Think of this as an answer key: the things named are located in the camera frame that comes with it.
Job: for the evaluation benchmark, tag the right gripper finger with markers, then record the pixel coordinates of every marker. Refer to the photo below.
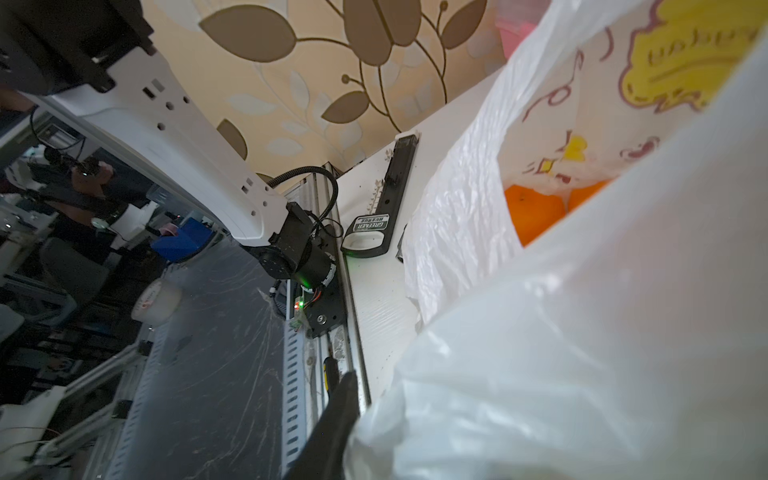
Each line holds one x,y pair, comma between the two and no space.
322,456

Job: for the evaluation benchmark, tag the orange four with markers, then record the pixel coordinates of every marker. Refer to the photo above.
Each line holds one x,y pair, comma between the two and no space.
579,196

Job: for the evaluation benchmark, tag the yellow black screwdriver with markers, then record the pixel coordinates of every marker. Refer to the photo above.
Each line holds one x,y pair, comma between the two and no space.
331,374

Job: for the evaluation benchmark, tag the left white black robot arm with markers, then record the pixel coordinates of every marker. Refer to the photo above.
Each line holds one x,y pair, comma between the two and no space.
97,62

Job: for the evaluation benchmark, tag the pink plastic storage box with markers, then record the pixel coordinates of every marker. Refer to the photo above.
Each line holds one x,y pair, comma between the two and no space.
516,19

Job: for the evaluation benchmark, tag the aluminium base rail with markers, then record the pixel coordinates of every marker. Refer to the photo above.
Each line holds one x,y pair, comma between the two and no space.
312,360

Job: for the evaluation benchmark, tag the white printed plastic bag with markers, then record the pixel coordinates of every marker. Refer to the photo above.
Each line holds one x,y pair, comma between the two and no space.
629,340

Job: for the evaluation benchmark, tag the orange two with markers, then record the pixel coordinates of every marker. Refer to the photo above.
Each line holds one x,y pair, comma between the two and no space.
532,213

